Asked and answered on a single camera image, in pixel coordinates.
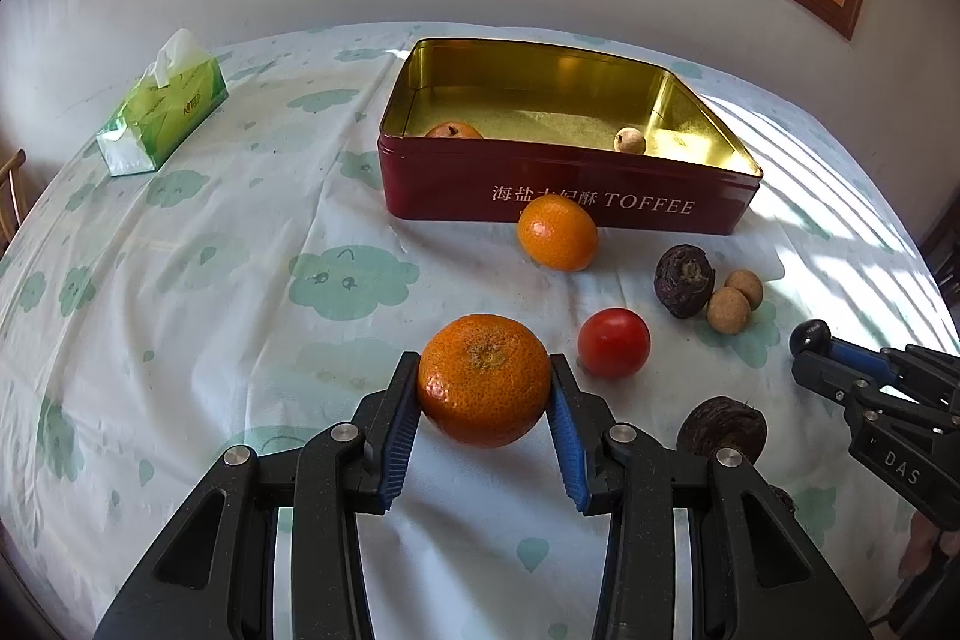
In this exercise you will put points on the white green-patterned tablecloth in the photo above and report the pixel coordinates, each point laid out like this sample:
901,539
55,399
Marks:
225,310

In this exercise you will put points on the tan longan with stalk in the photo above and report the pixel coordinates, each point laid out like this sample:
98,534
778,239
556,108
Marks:
630,141

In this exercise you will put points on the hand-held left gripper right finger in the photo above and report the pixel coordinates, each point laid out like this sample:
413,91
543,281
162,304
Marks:
568,452

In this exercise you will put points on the dark purple water chestnut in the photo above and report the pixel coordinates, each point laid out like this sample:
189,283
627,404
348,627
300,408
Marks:
682,280
720,426
781,501

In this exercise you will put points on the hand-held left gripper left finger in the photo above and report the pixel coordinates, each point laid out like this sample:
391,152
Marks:
397,434

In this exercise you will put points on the small glossy dark fruit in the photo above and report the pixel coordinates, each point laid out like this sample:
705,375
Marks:
810,335

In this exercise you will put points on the light wooden chair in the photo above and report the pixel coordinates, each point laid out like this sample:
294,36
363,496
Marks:
9,190

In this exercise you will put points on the red tomato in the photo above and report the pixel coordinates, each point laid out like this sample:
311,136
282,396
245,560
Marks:
613,344

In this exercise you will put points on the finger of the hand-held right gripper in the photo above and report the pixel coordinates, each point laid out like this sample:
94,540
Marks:
821,377
855,356

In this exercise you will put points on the dark wooden furniture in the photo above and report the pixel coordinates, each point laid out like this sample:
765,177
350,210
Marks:
946,265

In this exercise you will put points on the red rectangular metal tin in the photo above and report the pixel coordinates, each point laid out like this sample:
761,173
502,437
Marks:
570,205

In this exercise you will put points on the small orange fruit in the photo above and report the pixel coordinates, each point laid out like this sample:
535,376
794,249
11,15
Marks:
454,131

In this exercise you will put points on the smooth orange tangerine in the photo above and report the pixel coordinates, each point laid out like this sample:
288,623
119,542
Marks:
559,233

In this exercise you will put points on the person's right hand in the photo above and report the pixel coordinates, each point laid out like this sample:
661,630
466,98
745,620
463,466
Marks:
921,546

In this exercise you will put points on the green tissue box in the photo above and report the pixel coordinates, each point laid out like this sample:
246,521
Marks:
161,115

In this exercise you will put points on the large rough-skinned tangerine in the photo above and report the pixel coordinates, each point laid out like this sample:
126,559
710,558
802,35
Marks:
484,381

